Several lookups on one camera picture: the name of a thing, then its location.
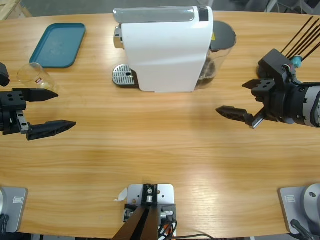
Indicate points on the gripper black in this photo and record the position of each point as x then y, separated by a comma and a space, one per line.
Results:
10, 122
287, 105

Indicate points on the clear drinking glass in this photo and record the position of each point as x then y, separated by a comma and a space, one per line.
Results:
32, 75

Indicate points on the blue coffee capsule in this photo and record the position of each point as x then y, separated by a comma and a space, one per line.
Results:
297, 61

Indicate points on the silver coffee machine lever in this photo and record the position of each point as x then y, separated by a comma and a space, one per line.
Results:
155, 15

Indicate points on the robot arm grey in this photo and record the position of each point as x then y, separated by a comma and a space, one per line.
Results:
312, 105

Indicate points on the white capsule coffee machine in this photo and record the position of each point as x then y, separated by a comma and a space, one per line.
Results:
165, 55

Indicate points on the black capsule holder with rods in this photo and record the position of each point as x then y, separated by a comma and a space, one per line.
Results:
261, 72

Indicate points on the clear water tank black lid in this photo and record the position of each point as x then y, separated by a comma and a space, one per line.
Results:
222, 35

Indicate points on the teal plastic tray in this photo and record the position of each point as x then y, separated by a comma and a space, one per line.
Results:
57, 45

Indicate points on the metal drip tray grate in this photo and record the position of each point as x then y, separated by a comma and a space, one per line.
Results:
122, 75

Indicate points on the wooden pallet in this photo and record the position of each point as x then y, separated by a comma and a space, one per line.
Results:
10, 7

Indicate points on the white paper scrap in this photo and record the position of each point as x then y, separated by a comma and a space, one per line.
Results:
122, 195

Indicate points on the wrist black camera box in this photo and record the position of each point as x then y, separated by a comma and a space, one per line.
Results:
3, 75
275, 60

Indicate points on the white background metal frame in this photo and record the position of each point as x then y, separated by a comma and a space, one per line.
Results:
272, 3

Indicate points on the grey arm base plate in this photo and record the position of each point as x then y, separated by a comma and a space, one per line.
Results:
15, 207
297, 207

